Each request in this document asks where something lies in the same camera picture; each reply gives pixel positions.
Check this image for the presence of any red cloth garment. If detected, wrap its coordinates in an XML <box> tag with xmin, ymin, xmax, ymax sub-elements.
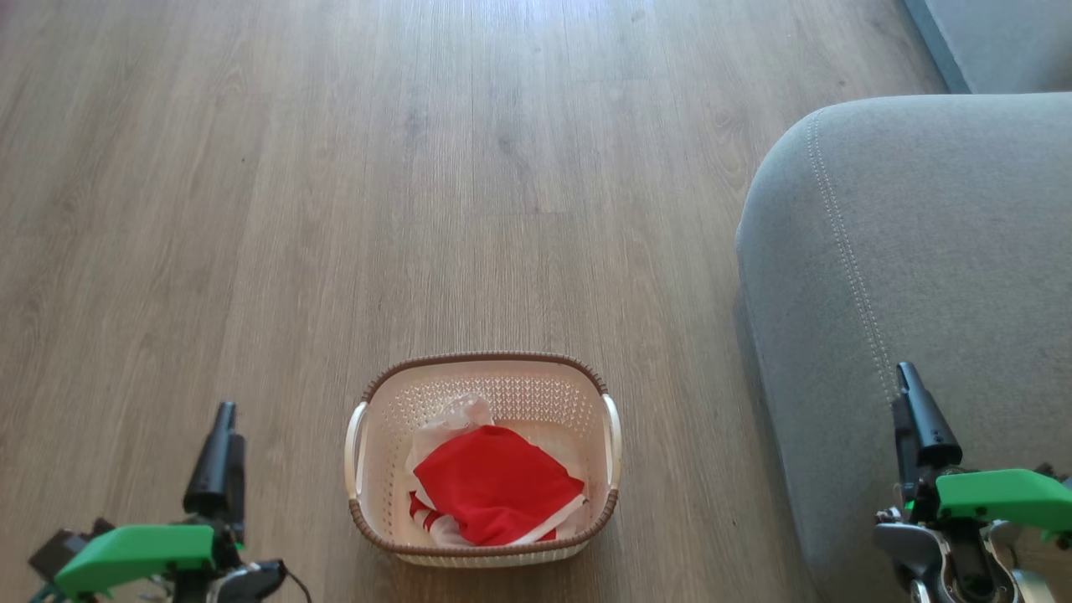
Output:
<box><xmin>412</xmin><ymin>425</ymin><xmax>587</xmax><ymax>547</ymax></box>

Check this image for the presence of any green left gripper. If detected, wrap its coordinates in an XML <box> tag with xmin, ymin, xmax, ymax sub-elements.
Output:
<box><xmin>54</xmin><ymin>401</ymin><xmax>247</xmax><ymax>598</ymax></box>

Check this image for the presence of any white woven-rim laundry basket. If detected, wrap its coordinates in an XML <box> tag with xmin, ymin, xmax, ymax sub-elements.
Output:
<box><xmin>343</xmin><ymin>351</ymin><xmax>623</xmax><ymax>569</ymax></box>

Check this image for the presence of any grey blue sofa section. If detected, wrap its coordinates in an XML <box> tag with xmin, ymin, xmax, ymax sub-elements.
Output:
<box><xmin>902</xmin><ymin>0</ymin><xmax>1072</xmax><ymax>95</ymax></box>

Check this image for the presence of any grey fabric sofa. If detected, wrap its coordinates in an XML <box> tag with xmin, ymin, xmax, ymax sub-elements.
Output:
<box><xmin>734</xmin><ymin>92</ymin><xmax>1072</xmax><ymax>603</ymax></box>

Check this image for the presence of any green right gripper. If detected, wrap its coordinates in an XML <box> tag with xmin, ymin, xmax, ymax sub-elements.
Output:
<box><xmin>891</xmin><ymin>362</ymin><xmax>1072</xmax><ymax>532</ymax></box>

